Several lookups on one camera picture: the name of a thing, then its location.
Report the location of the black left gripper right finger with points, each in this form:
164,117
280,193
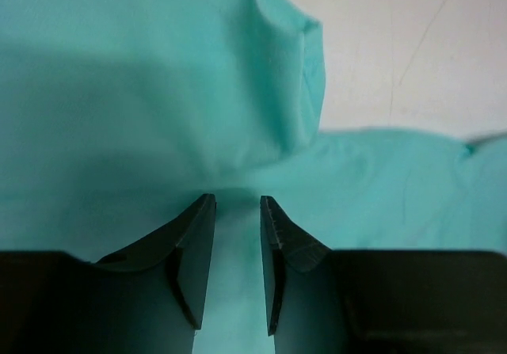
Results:
322,300

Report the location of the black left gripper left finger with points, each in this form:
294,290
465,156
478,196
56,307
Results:
145,298

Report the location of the teal t shirt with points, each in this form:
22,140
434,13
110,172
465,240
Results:
374,123

